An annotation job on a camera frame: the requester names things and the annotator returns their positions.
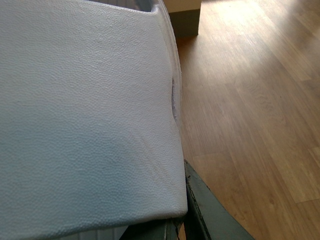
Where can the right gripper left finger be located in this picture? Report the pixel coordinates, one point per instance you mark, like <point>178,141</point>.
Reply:
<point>162,229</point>

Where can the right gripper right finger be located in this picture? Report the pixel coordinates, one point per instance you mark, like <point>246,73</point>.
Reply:
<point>206,218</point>

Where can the light blue slipper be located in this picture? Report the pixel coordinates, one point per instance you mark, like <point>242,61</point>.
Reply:
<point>89,118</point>

